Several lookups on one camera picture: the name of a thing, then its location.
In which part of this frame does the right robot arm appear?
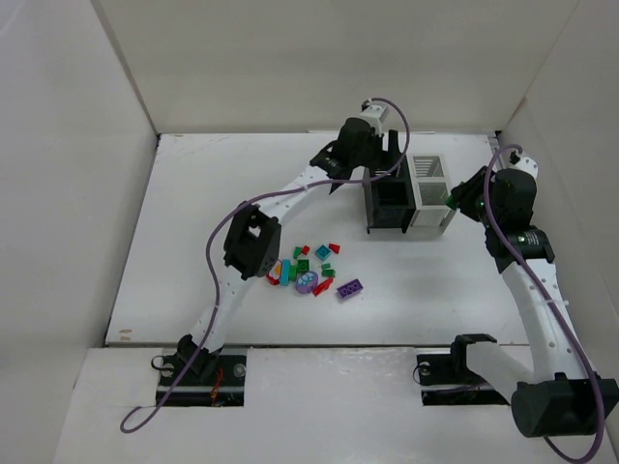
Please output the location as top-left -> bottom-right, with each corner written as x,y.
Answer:
448,167 -> 618,438

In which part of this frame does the purple round paw lego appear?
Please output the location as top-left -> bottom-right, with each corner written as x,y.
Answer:
295,271 -> 319,295

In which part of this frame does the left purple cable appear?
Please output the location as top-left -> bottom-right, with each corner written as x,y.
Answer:
119,97 -> 413,434

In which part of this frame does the purple rectangular lego brick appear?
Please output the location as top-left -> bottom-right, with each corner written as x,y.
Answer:
337,279 -> 364,300

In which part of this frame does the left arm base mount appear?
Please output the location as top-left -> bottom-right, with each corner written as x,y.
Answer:
151,347 -> 248,408

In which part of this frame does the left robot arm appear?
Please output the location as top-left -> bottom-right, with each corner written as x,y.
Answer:
175,117 -> 403,378

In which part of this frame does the red flower lego brick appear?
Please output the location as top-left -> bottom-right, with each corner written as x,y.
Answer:
266,259 -> 282,285

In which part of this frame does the long red lego piece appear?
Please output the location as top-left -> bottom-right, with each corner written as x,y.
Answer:
312,277 -> 334,297

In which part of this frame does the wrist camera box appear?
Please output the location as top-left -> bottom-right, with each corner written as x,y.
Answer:
359,100 -> 389,133
508,150 -> 539,180

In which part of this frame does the long teal lego brick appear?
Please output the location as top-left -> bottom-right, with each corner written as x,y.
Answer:
280,259 -> 297,286

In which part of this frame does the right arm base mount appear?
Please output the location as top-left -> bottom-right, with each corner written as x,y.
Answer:
413,333 -> 508,406

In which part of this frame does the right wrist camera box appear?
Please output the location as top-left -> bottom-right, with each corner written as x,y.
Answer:
508,150 -> 539,180

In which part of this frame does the white slatted container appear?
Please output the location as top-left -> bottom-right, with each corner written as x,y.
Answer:
408,154 -> 456,234

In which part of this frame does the teal square lego brick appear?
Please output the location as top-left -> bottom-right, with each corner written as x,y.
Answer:
314,245 -> 332,261

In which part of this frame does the black slatted container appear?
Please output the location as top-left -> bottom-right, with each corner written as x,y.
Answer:
363,162 -> 416,233

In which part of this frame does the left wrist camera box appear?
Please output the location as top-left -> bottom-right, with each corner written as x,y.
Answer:
359,100 -> 389,133

